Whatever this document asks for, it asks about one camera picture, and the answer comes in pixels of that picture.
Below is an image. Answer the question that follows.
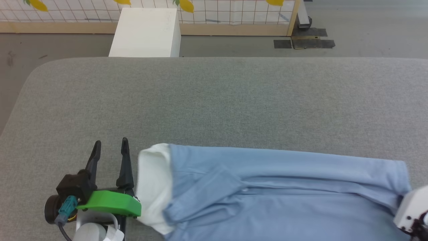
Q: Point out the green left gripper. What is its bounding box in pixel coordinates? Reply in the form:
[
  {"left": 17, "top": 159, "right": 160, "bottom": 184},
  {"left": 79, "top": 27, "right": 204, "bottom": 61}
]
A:
[{"left": 77, "top": 137, "right": 142, "bottom": 218}]

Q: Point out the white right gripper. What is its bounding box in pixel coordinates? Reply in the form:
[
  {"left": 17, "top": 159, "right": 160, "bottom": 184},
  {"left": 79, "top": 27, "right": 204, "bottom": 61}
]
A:
[{"left": 393, "top": 185, "right": 428, "bottom": 232}]

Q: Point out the light blue polo shirt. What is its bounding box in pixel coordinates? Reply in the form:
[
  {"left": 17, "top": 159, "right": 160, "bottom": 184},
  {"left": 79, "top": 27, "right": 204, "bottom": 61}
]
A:
[{"left": 135, "top": 143, "right": 413, "bottom": 241}]

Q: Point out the white box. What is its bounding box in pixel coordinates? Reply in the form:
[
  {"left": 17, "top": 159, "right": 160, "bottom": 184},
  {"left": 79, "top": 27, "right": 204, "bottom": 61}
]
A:
[{"left": 108, "top": 7, "right": 182, "bottom": 58}]

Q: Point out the taped brown floor plate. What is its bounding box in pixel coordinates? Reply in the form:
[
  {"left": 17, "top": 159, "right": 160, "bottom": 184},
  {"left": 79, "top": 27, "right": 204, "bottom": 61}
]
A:
[{"left": 291, "top": 27, "right": 336, "bottom": 50}]

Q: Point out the lemon print grid cloth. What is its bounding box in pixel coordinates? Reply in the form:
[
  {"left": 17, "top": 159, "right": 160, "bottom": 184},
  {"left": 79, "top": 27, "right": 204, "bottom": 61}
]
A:
[{"left": 0, "top": 0, "right": 297, "bottom": 26}]

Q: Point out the black floor tape patch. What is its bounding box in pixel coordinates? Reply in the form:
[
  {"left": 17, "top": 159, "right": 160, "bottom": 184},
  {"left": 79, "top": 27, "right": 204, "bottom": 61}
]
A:
[{"left": 273, "top": 39, "right": 293, "bottom": 50}]

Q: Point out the grey metal stand leg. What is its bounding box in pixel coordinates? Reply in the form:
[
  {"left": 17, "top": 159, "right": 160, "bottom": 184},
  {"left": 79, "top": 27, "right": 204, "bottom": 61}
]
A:
[{"left": 297, "top": 0, "right": 313, "bottom": 29}]

